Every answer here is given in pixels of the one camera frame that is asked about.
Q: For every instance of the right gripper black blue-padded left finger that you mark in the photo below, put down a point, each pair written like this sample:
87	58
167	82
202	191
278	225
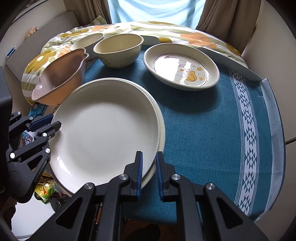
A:
125	187

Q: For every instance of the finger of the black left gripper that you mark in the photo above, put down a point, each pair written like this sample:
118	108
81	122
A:
41	142
19	123

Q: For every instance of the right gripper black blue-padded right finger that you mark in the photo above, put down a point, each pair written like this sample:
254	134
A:
176	188

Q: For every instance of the pink peach bowl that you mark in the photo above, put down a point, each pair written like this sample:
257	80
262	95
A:
61	78

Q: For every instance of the cream ceramic bowl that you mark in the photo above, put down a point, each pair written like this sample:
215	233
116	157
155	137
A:
119	51

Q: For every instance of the oval plate with yellow print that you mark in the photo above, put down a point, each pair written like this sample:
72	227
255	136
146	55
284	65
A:
181	67

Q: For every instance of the grey bed headboard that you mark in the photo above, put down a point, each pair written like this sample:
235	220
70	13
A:
32	46

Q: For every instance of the blue item on headboard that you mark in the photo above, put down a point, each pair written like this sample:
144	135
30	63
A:
9	54

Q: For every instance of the blue patterned table cloth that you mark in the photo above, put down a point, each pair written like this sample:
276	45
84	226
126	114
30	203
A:
230	135

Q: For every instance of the beige curtain left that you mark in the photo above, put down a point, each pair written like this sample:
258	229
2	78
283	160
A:
88	10

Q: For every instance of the beige curtain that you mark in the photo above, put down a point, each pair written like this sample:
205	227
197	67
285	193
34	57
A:
88	10
231	21

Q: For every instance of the grey folding tray table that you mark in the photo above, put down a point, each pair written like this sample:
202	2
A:
216	57

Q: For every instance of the floral striped duvet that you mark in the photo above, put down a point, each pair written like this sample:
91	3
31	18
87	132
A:
60	44

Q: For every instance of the light blue window cloth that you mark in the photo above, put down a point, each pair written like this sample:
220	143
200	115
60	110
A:
183	12

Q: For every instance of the beige curtain right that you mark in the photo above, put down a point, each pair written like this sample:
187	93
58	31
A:
231	21

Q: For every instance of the black camera box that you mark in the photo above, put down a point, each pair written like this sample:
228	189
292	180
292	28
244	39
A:
6	104

